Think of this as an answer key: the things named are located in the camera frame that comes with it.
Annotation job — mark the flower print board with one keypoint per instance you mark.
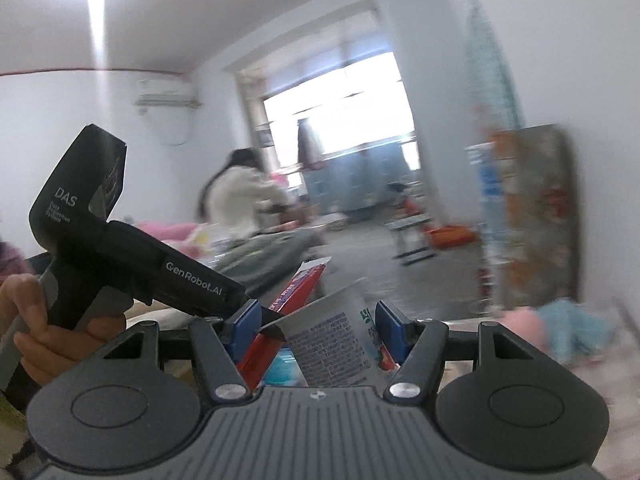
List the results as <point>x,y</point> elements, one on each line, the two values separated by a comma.
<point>535,220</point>

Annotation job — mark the person's left hand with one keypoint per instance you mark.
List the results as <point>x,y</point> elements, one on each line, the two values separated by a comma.
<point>55,350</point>

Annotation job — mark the grey green blanket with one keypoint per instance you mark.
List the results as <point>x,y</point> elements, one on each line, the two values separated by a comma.
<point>265,262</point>

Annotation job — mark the blue packet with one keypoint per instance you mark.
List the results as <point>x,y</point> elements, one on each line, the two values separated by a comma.
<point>286,367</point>

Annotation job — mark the teal cloth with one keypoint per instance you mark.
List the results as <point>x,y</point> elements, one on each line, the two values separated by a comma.
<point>575,330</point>

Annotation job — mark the blue printed cabinet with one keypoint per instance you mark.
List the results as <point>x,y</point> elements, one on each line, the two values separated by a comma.
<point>360,180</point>

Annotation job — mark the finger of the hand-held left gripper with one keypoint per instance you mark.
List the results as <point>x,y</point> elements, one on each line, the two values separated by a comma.
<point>272,324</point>

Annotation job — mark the dark hanging garment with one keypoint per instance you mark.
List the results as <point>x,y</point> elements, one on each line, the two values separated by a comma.
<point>310,142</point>

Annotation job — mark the white tissue packet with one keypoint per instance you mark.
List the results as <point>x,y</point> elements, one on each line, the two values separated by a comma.
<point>330,340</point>

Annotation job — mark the pink plush pillow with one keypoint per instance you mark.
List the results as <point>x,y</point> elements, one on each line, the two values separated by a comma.
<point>522,325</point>

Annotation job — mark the red packet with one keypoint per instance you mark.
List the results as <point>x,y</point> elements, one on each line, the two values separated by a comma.
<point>295,300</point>

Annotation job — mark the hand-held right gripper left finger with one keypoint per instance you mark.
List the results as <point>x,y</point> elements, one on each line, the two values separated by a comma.
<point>242,325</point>

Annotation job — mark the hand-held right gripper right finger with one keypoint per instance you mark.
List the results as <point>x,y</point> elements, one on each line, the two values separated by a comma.
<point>390,327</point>

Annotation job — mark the pink bedding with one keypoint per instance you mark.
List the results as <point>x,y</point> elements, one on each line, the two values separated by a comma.
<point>170,235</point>

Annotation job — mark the white air conditioner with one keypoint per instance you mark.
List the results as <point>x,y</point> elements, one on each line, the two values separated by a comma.
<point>165,92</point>

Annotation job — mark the small stool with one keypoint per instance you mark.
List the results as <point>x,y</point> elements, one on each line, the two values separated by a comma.
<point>412,237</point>

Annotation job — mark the teal patterned board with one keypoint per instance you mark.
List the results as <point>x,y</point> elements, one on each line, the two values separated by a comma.
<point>490,70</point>

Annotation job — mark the orange box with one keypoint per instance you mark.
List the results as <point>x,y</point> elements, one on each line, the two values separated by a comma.
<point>450,236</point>

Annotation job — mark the bright window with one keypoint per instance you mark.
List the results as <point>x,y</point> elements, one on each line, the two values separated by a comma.
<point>345,105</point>

